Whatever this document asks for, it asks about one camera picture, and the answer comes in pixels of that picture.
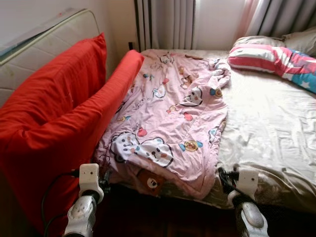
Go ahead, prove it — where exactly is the colourful striped bolster pillow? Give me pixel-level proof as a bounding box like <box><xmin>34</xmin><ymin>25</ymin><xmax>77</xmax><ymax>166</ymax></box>
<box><xmin>228</xmin><ymin>43</ymin><xmax>316</xmax><ymax>93</ymax></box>

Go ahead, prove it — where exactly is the pink cartoon print blanket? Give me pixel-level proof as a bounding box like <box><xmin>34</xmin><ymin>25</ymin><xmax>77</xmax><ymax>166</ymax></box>
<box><xmin>94</xmin><ymin>48</ymin><xmax>232</xmax><ymax>200</ymax></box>

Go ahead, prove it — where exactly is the beige patterned pillow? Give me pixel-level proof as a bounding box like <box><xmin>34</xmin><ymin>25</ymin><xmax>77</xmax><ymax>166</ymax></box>
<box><xmin>233</xmin><ymin>36</ymin><xmax>287</xmax><ymax>47</ymax></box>

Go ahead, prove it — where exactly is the beige sheeted bed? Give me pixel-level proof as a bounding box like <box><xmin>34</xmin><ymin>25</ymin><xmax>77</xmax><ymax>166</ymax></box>
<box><xmin>141</xmin><ymin>48</ymin><xmax>316</xmax><ymax>214</ymax></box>

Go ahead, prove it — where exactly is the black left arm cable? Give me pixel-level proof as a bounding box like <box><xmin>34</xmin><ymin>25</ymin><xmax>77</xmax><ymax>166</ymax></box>
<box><xmin>40</xmin><ymin>169</ymin><xmax>82</xmax><ymax>237</ymax></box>

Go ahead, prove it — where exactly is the grey striped curtain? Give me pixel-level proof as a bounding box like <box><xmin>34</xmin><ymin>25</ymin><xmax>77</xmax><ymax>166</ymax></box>
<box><xmin>134</xmin><ymin>0</ymin><xmax>197</xmax><ymax>51</ymax></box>
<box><xmin>244</xmin><ymin>0</ymin><xmax>316</xmax><ymax>38</ymax></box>

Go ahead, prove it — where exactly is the beige propped pillow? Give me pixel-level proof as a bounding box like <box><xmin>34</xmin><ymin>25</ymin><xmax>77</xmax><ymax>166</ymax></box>
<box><xmin>281</xmin><ymin>27</ymin><xmax>316</xmax><ymax>56</ymax></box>

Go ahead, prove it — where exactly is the large red cushion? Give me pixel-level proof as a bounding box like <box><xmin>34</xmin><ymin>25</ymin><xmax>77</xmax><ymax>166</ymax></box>
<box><xmin>0</xmin><ymin>49</ymin><xmax>145</xmax><ymax>235</ymax></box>
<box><xmin>0</xmin><ymin>33</ymin><xmax>108</xmax><ymax>141</ymax></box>

